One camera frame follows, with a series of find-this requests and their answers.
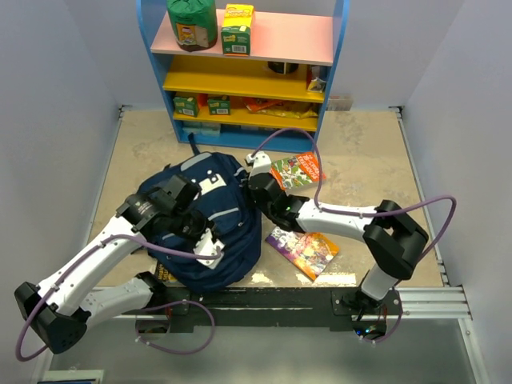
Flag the orange yellow snack packets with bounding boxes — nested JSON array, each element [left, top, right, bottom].
[[242, 97, 318, 119]]

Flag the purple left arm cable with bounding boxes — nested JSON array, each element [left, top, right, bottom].
[[14, 234, 225, 362]]

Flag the small green box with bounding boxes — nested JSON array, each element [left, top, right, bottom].
[[207, 94, 231, 115], [173, 92, 200, 117]]

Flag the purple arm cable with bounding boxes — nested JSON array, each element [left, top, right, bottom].
[[249, 127, 458, 265], [14, 234, 225, 362]]

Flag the small box behind shelf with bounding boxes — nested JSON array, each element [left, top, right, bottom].
[[326, 94, 354, 111]]

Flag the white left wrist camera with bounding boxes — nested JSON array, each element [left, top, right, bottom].
[[194, 228, 225, 270]]

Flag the orange Treehouse book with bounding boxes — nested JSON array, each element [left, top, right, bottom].
[[270, 152, 326, 191]]

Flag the yellow green carton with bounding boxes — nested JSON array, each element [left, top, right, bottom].
[[221, 4, 254, 56]]

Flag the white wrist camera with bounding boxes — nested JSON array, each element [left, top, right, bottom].
[[246, 150, 272, 178], [194, 228, 225, 270]]

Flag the small green box right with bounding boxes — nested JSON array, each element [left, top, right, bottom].
[[207, 94, 231, 115]]

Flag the green cylindrical package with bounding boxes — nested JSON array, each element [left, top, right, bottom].
[[166, 0, 218, 52]]

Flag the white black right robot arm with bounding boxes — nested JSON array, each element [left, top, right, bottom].
[[247, 173, 429, 314]]

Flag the blue shelf unit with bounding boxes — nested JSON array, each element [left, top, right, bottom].
[[136, 1, 350, 153]]

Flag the navy blue student backpack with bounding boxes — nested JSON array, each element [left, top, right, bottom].
[[138, 134, 262, 294]]

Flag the purple Roald Dahl book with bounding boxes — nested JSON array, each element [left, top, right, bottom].
[[266, 226, 339, 282]]

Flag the small snack pouch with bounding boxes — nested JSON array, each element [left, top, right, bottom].
[[306, 65, 327, 93]]

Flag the small green box left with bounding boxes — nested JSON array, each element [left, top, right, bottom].
[[173, 92, 200, 117]]

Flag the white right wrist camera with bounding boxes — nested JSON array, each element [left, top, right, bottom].
[[246, 150, 272, 178]]

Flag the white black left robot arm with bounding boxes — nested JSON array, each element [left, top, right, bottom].
[[14, 174, 224, 354]]

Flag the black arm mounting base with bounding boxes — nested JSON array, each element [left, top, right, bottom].
[[131, 286, 402, 336]]

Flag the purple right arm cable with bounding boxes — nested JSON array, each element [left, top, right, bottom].
[[249, 127, 458, 265]]

